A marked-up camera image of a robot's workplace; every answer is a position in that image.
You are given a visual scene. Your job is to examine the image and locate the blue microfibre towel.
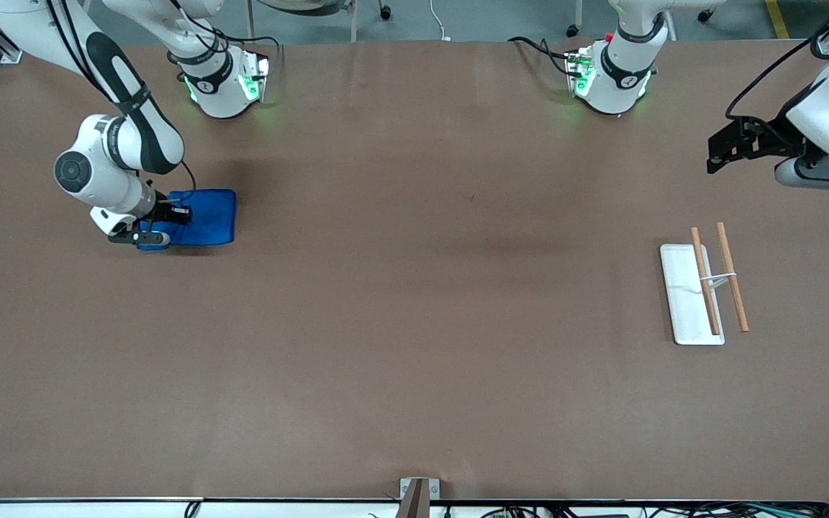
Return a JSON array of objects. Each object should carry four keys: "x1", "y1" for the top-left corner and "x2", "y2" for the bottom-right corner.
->
[{"x1": 136, "y1": 188, "x2": 237, "y2": 251}]

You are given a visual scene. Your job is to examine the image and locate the white rack with wooden bars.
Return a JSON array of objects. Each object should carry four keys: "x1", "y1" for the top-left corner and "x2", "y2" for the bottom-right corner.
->
[{"x1": 659, "y1": 222, "x2": 751, "y2": 346}]

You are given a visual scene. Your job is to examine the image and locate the grey chair base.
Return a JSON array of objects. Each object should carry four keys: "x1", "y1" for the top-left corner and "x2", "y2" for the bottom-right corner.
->
[{"x1": 242, "y1": 0, "x2": 394, "y2": 42}]

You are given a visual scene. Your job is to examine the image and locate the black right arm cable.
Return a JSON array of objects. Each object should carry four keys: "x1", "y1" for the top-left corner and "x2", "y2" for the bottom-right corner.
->
[{"x1": 44, "y1": 0, "x2": 199, "y2": 209}]

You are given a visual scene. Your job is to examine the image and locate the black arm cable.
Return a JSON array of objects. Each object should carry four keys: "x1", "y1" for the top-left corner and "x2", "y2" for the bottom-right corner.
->
[
  {"x1": 725, "y1": 0, "x2": 829, "y2": 119},
  {"x1": 44, "y1": 0, "x2": 199, "y2": 209}
]

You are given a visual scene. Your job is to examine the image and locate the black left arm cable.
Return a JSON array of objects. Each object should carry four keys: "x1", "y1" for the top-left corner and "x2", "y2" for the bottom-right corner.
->
[{"x1": 725, "y1": 0, "x2": 829, "y2": 119}]

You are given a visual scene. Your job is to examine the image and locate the black right base cable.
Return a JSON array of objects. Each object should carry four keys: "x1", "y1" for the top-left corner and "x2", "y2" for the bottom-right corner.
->
[{"x1": 213, "y1": 32, "x2": 284, "y2": 73}]

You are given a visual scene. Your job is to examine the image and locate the black base cable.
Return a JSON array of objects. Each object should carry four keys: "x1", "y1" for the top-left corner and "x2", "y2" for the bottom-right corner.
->
[
  {"x1": 213, "y1": 32, "x2": 284, "y2": 73},
  {"x1": 508, "y1": 36, "x2": 575, "y2": 78}
]

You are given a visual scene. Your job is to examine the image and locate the black left base cable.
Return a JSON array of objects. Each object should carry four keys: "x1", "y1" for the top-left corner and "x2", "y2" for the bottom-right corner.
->
[{"x1": 508, "y1": 36, "x2": 575, "y2": 78}]

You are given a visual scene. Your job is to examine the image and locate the white floor cable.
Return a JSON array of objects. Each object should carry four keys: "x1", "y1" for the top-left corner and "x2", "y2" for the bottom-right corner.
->
[{"x1": 429, "y1": 0, "x2": 451, "y2": 41}]

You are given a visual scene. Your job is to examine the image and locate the metal bracket with post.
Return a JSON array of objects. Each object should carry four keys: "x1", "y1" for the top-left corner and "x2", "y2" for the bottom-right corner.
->
[{"x1": 399, "y1": 478, "x2": 440, "y2": 518}]

